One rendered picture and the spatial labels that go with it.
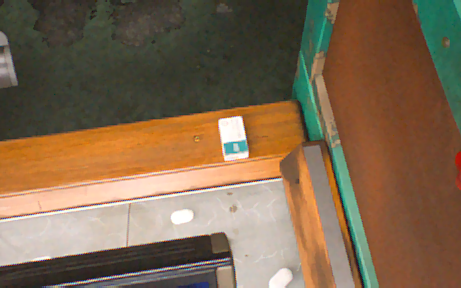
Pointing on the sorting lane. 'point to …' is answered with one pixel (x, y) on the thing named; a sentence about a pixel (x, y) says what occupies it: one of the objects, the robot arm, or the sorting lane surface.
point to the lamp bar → (125, 267)
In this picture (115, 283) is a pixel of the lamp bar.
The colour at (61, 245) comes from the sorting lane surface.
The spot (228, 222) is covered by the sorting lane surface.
